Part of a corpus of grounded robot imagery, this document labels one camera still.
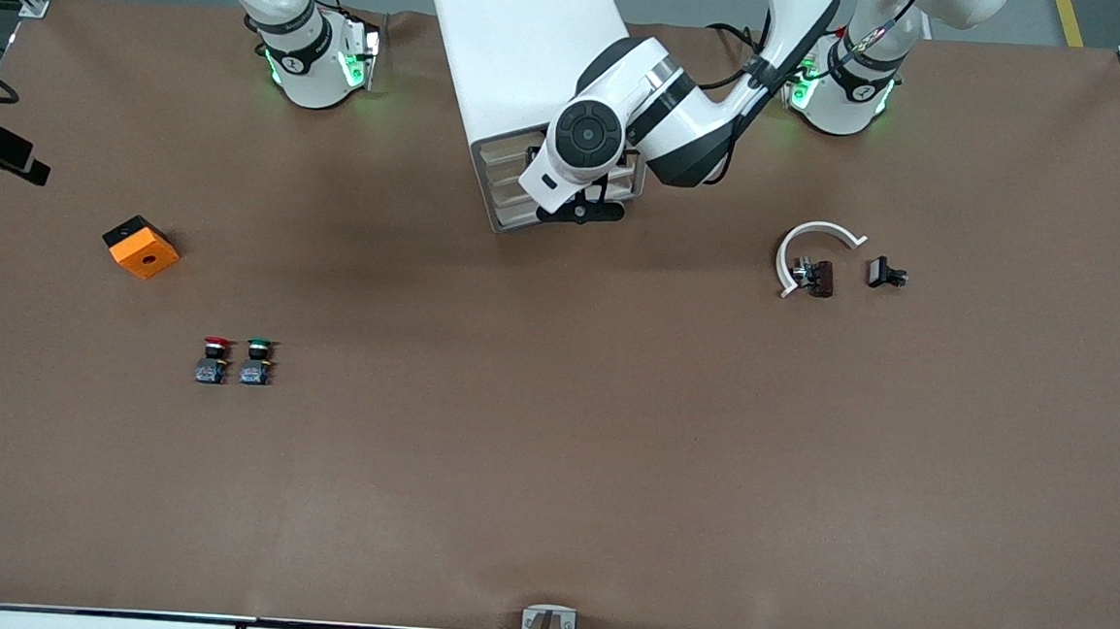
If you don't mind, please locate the white tray edge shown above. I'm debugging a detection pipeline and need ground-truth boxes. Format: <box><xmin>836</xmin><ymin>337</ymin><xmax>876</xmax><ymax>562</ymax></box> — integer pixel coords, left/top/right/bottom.
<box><xmin>477</xmin><ymin>127</ymin><xmax>544</xmax><ymax>169</ymax></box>

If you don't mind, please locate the red push button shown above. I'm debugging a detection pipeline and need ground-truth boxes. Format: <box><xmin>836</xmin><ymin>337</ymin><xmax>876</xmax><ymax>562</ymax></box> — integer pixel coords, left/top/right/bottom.
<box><xmin>193</xmin><ymin>334</ymin><xmax>234</xmax><ymax>385</ymax></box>

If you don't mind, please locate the green push button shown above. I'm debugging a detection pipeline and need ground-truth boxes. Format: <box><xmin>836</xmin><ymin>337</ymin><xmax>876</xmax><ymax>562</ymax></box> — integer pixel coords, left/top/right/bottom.
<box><xmin>238</xmin><ymin>336</ymin><xmax>278</xmax><ymax>387</ymax></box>

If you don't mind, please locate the orange box with hole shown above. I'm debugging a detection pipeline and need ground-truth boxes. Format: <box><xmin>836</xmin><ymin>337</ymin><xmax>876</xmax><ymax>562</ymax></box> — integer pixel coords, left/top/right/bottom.
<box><xmin>99</xmin><ymin>213</ymin><xmax>182</xmax><ymax>282</ymax></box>

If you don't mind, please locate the small black metal connector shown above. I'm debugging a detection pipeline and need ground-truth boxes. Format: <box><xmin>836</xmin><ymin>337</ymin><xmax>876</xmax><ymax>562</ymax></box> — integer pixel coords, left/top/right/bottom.
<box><xmin>789</xmin><ymin>256</ymin><xmax>838</xmax><ymax>299</ymax></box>

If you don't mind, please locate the black small electrical component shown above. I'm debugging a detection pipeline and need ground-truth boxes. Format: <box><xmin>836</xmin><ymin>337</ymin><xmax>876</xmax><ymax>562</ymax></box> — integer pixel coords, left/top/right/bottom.
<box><xmin>866</xmin><ymin>255</ymin><xmax>911</xmax><ymax>291</ymax></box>

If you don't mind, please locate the black base cable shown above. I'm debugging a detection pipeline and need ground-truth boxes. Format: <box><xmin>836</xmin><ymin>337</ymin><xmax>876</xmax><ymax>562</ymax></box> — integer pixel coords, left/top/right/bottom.
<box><xmin>703</xmin><ymin>21</ymin><xmax>769</xmax><ymax>89</ymax></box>

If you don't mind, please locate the white curved plastic bracket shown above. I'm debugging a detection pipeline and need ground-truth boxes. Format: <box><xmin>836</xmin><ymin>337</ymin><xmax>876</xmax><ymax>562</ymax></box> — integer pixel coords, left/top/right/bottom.
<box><xmin>774</xmin><ymin>218</ymin><xmax>869</xmax><ymax>304</ymax></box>

